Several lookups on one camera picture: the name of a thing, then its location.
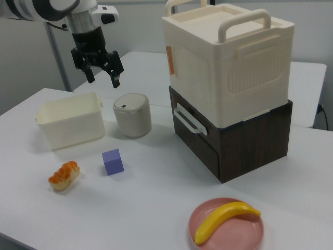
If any toy bread with orange glaze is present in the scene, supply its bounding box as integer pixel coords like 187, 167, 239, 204
48, 160, 80, 193

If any white drawer handle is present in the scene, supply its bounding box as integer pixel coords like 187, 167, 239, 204
173, 102, 209, 136

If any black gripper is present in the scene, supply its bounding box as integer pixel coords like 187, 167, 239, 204
71, 26, 125, 90

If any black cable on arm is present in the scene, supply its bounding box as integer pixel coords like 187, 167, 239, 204
46, 21, 69, 31

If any yellow toy banana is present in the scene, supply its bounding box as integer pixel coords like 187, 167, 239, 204
194, 201, 261, 245

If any black wall cable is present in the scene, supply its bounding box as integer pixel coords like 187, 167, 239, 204
317, 103, 330, 130

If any cream wooden cabinet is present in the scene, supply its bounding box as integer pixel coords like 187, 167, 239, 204
161, 0, 296, 129

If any pink plate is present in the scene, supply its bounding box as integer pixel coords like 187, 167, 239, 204
188, 197, 265, 250

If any dark wooden drawer box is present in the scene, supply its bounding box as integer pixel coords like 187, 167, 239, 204
168, 85, 293, 184

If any purple cube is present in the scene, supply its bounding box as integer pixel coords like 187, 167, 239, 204
101, 148, 125, 177

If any white plastic box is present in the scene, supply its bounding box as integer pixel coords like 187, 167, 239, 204
34, 91, 106, 151

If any orange tape strip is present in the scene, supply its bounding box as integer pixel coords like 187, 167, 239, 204
165, 46, 175, 75

